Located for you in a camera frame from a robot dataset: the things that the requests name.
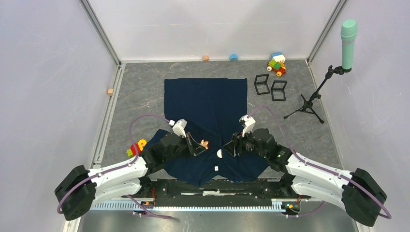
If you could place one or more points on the round gold brooch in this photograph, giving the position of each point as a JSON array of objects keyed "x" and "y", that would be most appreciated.
[{"x": 219, "y": 153}]

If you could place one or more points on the colourful toy block car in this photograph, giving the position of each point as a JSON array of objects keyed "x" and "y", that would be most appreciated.
[{"x": 277, "y": 64}]

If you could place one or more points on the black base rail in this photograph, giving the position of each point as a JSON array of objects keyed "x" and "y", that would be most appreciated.
[{"x": 216, "y": 193}]

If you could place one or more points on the red yellow ring stacker toy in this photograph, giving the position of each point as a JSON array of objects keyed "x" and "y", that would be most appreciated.
[{"x": 136, "y": 148}]

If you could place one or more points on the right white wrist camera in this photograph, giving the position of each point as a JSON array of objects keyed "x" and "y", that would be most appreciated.
[{"x": 248, "y": 123}]

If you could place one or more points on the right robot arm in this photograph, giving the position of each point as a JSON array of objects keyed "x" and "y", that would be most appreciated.
[{"x": 357, "y": 193}]

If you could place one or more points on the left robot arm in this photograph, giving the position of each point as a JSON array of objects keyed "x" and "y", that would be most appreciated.
[{"x": 82, "y": 189}]

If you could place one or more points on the black display frame box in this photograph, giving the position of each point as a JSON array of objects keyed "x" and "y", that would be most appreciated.
[
  {"x": 261, "y": 84},
  {"x": 278, "y": 90}
]

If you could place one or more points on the blue cup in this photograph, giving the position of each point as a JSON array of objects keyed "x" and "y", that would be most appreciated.
[{"x": 233, "y": 57}]

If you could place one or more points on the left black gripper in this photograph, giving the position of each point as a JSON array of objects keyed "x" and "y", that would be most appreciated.
[{"x": 193, "y": 148}]

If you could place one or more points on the right black display frame box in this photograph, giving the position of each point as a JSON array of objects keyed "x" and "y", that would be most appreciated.
[{"x": 278, "y": 90}]

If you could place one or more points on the orange flower brooch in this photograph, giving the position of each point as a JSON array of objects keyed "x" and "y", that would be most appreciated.
[{"x": 204, "y": 144}]

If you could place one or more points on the navy blue t-shirt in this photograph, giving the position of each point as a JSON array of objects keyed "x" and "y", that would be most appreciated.
[{"x": 212, "y": 108}]

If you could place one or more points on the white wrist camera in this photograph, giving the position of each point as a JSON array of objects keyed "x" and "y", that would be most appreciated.
[
  {"x": 178, "y": 127},
  {"x": 248, "y": 123}
]

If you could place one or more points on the left black display frame box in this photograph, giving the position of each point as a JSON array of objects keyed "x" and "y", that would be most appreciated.
[{"x": 261, "y": 84}]

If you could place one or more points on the orange wooden cube left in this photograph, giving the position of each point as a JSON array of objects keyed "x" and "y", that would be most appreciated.
[{"x": 110, "y": 92}]

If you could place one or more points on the black microphone tripod stand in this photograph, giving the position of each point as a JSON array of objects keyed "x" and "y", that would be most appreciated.
[{"x": 307, "y": 106}]

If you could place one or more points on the mint green microphone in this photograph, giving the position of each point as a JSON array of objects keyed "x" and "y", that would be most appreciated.
[{"x": 348, "y": 34}]

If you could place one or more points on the aluminium frame rail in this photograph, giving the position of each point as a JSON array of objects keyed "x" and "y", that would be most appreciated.
[{"x": 142, "y": 205}]

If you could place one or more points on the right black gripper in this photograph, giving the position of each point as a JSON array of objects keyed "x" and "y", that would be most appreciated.
[{"x": 237, "y": 140}]

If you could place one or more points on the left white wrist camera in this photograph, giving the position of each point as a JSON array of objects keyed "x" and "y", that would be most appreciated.
[{"x": 178, "y": 127}]

